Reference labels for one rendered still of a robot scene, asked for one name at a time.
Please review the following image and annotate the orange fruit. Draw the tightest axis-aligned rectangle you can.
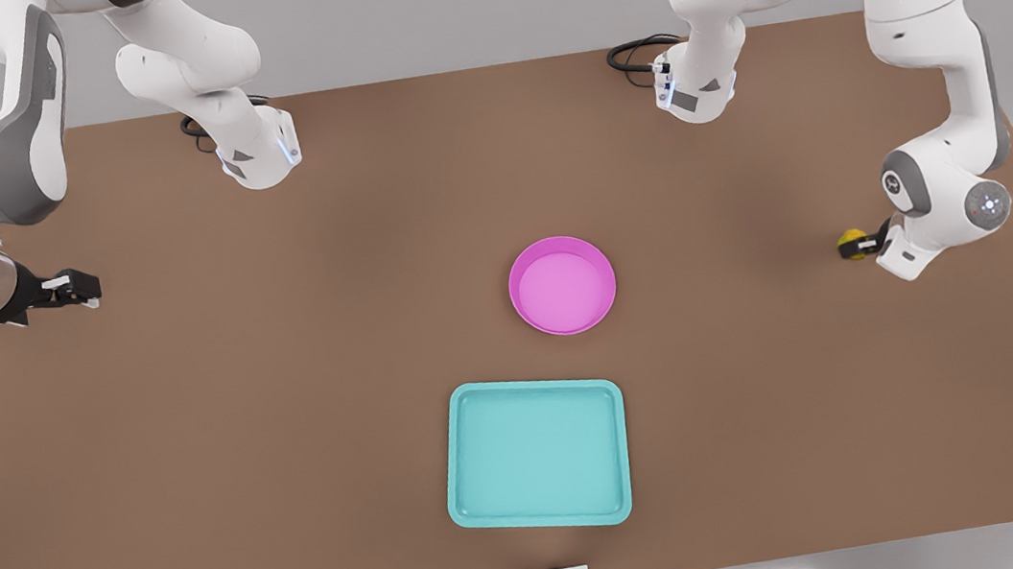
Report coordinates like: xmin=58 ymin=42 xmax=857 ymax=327
xmin=836 ymin=226 xmax=872 ymax=263

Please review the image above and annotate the pink round plate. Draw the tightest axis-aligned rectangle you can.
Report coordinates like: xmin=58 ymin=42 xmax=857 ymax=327
xmin=503 ymin=229 xmax=623 ymax=343

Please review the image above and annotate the teal rectangular tray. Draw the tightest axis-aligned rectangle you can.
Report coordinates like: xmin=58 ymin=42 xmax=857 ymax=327
xmin=433 ymin=365 xmax=640 ymax=546

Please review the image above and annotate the black cable loop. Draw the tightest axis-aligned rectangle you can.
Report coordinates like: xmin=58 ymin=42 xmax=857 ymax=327
xmin=603 ymin=31 xmax=689 ymax=95
xmin=176 ymin=91 xmax=279 ymax=158

